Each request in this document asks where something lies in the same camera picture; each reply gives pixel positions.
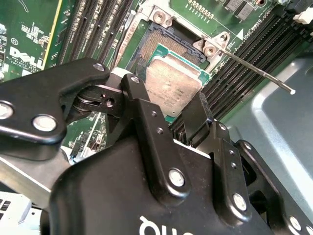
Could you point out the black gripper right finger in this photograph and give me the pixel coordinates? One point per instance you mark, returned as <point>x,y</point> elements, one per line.
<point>195,117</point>

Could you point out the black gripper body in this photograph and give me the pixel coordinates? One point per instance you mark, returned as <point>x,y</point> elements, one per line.
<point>110,195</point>

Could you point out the silver CPU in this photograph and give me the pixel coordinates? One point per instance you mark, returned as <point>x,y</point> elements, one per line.
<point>173,80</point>

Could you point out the metal locking lever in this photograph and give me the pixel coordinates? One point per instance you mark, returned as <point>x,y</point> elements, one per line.
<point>254,68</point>

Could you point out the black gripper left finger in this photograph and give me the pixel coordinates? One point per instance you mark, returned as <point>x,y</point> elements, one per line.
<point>36,98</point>

